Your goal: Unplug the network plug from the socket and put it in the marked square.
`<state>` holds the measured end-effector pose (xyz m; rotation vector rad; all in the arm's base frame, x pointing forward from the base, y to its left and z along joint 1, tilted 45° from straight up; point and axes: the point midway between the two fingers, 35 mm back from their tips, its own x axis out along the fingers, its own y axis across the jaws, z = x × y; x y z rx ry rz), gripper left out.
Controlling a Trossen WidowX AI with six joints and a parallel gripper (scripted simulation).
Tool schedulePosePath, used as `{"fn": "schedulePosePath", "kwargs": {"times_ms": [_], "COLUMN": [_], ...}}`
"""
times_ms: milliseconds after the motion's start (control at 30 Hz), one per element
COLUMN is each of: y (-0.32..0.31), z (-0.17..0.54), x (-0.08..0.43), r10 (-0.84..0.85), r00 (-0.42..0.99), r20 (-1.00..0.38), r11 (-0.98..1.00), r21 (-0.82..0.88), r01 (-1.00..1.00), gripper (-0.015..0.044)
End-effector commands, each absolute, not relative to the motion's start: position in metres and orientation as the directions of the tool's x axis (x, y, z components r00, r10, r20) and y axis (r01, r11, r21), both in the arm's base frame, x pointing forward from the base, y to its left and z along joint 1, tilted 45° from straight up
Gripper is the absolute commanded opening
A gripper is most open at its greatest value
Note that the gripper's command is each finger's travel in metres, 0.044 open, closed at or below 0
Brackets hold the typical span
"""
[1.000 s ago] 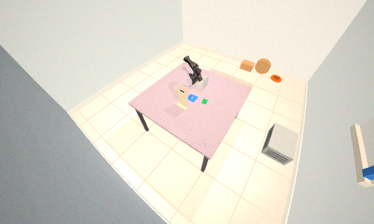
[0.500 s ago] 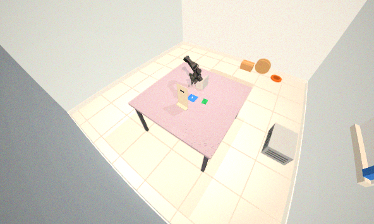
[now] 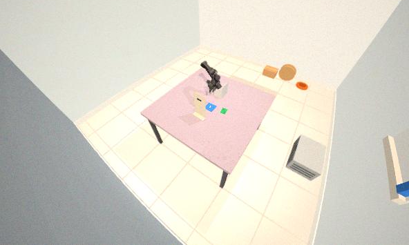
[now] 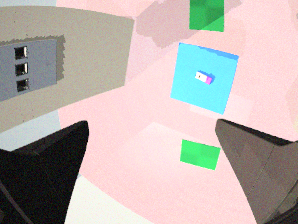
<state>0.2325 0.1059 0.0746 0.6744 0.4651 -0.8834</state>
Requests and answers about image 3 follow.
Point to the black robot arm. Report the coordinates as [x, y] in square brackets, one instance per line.
[212, 73]

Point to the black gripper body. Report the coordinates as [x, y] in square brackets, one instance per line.
[213, 83]

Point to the blue flat square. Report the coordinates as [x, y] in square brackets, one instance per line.
[210, 108]

